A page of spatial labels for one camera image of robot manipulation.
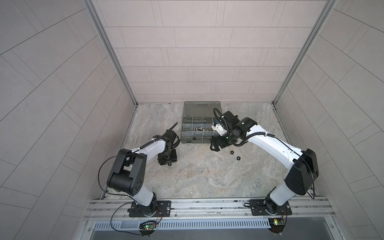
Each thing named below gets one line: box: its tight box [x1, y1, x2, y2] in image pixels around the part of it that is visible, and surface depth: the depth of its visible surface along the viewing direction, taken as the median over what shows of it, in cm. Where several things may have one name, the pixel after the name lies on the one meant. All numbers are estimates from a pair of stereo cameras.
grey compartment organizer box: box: [181, 101, 221, 144], surface depth 103 cm
